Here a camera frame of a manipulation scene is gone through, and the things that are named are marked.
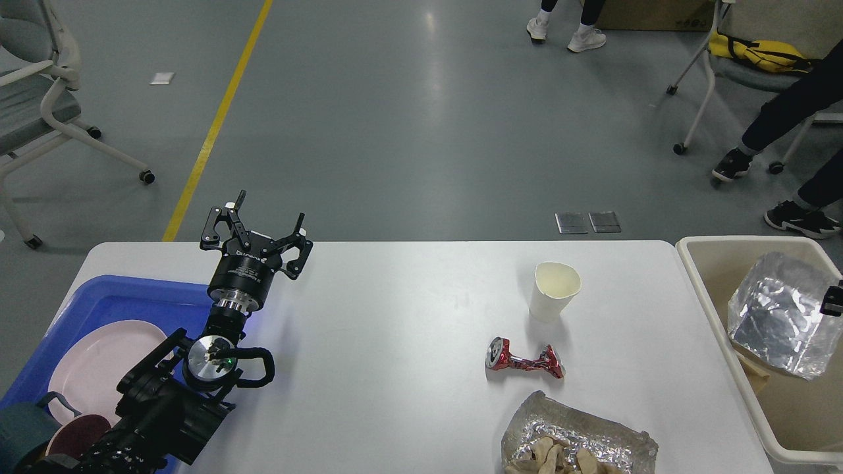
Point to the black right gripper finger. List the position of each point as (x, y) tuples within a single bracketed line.
[(831, 304)]

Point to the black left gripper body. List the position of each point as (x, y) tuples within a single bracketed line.
[(244, 271)]

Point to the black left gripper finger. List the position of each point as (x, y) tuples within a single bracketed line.
[(242, 242), (289, 254)]

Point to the silver foil bag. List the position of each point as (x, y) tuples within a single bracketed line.
[(775, 314)]

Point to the pink plate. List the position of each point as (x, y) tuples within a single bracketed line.
[(88, 374)]

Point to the crushed red soda can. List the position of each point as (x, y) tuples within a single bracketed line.
[(499, 356)]

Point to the pink mug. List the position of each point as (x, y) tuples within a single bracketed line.
[(75, 438)]

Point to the white paper cup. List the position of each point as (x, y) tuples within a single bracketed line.
[(554, 287)]

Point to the dark teal mug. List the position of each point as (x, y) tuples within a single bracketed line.
[(26, 428)]

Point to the aluminium foil front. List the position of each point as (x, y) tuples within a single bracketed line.
[(610, 442)]

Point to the brown paper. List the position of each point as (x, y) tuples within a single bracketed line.
[(549, 455)]

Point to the brown paper bag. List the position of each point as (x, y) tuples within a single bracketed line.
[(756, 374)]

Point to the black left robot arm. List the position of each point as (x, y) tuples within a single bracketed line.
[(173, 400)]

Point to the person in black sneakers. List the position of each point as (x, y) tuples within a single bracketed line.
[(814, 92)]

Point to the white plastic bin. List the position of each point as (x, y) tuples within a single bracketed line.
[(798, 421)]

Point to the blue plastic tray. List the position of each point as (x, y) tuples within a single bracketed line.
[(102, 301)]

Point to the right metal floor plate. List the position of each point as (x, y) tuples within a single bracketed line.
[(604, 222)]

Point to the metal floor plate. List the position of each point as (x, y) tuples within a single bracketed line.
[(571, 223), (604, 222)]

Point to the grey office chair left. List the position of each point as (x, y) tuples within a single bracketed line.
[(39, 111)]

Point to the yellow backpack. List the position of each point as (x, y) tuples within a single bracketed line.
[(772, 56)]

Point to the left metal floor plate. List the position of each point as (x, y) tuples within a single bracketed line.
[(571, 223)]

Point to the grey chair right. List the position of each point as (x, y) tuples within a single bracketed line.
[(811, 27)]

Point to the cardboard box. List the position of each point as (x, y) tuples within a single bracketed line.
[(656, 15)]

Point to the person in white sneakers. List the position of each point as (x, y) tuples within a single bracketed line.
[(586, 37)]

